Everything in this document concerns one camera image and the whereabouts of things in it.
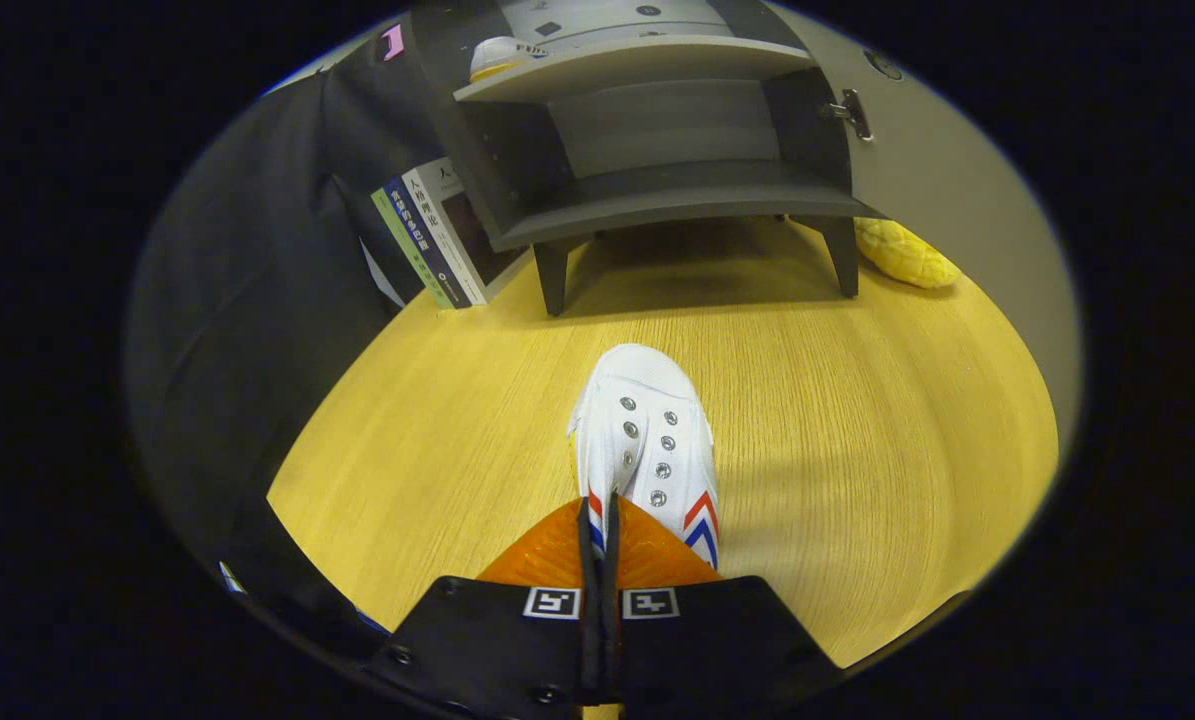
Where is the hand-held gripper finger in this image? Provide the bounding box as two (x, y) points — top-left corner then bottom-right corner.
(605, 492), (846, 706)
(387, 497), (603, 711)

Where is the white shoe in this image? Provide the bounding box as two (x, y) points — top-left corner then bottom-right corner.
(469, 36), (550, 84)
(567, 343), (721, 571)

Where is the grey shoe cabinet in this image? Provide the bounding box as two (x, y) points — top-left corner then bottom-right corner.
(412, 0), (883, 318)

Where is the metal door hinge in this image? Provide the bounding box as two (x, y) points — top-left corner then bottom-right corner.
(822, 88), (874, 142)

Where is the blue spine book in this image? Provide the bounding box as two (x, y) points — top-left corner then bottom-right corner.
(384, 176), (473, 308)

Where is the white spine book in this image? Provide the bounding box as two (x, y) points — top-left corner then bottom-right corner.
(402, 156), (533, 306)

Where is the yellow bread bun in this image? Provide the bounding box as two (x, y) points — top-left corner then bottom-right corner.
(853, 216), (963, 291)

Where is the black backdrop cloth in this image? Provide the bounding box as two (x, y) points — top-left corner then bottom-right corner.
(122, 15), (458, 641)

